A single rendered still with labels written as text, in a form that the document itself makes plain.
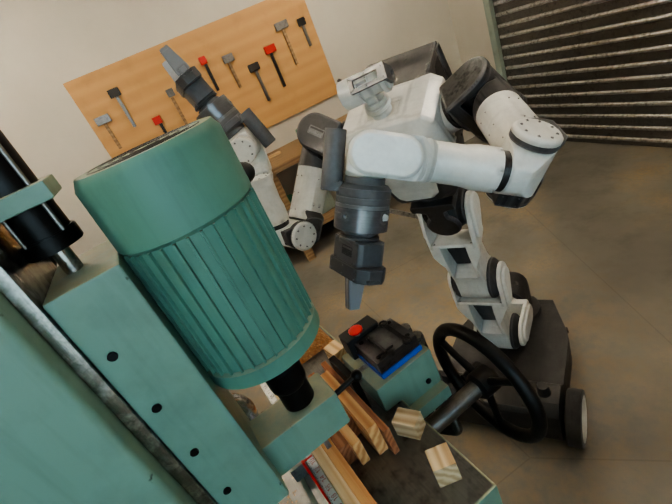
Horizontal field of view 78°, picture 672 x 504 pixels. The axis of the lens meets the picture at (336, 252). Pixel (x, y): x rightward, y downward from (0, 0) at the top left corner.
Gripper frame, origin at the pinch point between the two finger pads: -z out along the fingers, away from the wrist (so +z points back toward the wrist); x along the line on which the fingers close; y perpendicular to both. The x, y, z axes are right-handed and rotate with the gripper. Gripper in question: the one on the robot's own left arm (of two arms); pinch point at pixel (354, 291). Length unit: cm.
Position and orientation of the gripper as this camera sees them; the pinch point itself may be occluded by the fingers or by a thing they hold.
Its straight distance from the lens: 70.5
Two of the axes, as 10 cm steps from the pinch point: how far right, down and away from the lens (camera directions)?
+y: -8.8, 0.4, -4.7
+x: -4.7, -2.4, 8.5
